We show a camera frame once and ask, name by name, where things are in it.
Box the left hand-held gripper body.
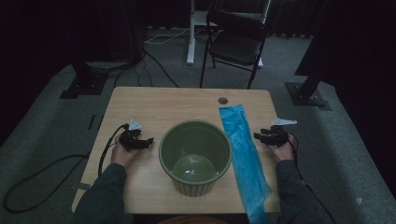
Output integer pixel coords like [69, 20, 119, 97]
[119, 119, 148, 152]

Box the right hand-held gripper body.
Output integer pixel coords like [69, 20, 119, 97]
[263, 118, 298, 148]

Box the blue plastic bag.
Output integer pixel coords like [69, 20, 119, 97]
[218, 104, 274, 224]

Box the green plastic bin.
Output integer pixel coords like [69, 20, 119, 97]
[158, 119, 233, 198]

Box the person's right hand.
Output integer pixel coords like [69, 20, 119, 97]
[267, 133, 296, 163]

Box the person's left hand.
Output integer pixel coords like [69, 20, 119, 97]
[110, 140, 138, 170]

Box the black stand base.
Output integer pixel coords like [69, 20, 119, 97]
[59, 60, 110, 100]
[285, 62, 332, 112]

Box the black folding chair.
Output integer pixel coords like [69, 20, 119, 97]
[199, 10, 269, 91]

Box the dark curtain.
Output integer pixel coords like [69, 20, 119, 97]
[267, 0, 316, 37]

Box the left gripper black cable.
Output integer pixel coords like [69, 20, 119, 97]
[2, 123, 131, 215]

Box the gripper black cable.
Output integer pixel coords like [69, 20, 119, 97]
[287, 132, 338, 224]
[2, 123, 131, 215]

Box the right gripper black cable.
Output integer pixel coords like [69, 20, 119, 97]
[287, 132, 338, 224]

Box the black floor cable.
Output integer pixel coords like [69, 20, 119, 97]
[113, 55, 148, 89]
[143, 49, 180, 89]

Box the white floor cable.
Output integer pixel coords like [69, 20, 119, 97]
[144, 26, 191, 46]

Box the white desk frame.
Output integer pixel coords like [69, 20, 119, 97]
[185, 0, 273, 69]

